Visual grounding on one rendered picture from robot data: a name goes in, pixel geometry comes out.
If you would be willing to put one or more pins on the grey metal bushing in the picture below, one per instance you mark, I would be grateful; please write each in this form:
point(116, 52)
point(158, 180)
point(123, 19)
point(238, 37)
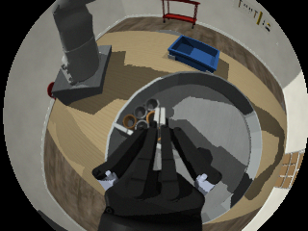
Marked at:
point(149, 101)
point(137, 109)
point(139, 123)

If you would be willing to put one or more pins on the blue shallow tray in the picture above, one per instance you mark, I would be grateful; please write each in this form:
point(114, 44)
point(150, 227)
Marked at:
point(198, 55)

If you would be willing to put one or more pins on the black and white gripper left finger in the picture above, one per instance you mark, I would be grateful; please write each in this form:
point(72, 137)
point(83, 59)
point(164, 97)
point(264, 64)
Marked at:
point(109, 172)

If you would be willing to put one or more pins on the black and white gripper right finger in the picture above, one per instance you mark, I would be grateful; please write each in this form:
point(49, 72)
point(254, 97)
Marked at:
point(205, 177)

